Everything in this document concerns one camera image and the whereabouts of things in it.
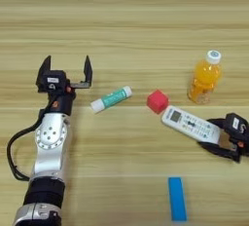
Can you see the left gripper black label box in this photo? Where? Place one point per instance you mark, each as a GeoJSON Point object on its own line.
{"type": "Point", "coordinates": [53, 80]}

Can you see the green white glue stick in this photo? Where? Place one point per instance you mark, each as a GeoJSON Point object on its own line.
{"type": "Point", "coordinates": [111, 99]}

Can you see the white remote control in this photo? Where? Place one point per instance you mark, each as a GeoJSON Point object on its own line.
{"type": "Point", "coordinates": [189, 124]}

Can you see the orange juice bottle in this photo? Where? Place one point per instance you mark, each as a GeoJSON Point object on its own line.
{"type": "Point", "coordinates": [205, 77]}

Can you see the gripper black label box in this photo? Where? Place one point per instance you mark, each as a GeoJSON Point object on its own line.
{"type": "Point", "coordinates": [236, 124]}
{"type": "Point", "coordinates": [53, 80]}

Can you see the blue rectangular block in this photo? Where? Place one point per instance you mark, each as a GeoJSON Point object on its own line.
{"type": "Point", "coordinates": [177, 199]}

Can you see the red cube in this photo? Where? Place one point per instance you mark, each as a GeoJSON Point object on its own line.
{"type": "Point", "coordinates": [157, 101]}

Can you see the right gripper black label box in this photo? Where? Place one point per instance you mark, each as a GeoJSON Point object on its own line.
{"type": "Point", "coordinates": [236, 124]}

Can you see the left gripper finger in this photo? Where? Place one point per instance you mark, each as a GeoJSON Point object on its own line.
{"type": "Point", "coordinates": [45, 66]}
{"type": "Point", "coordinates": [88, 72]}

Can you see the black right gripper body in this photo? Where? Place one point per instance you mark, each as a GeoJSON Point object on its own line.
{"type": "Point", "coordinates": [244, 143]}

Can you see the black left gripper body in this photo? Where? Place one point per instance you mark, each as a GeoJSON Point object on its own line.
{"type": "Point", "coordinates": [62, 101]}

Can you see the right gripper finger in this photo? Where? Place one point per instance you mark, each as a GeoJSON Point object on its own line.
{"type": "Point", "coordinates": [223, 152]}
{"type": "Point", "coordinates": [220, 122]}

